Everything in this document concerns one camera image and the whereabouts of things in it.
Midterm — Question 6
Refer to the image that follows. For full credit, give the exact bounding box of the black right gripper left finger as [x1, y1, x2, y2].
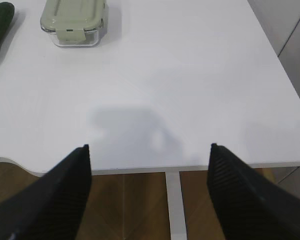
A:
[0, 144, 92, 240]

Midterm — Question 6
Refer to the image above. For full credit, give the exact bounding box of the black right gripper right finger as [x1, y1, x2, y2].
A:
[207, 143, 300, 240]

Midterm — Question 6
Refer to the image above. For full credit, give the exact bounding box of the white table leg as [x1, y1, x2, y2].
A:
[165, 171, 187, 240]

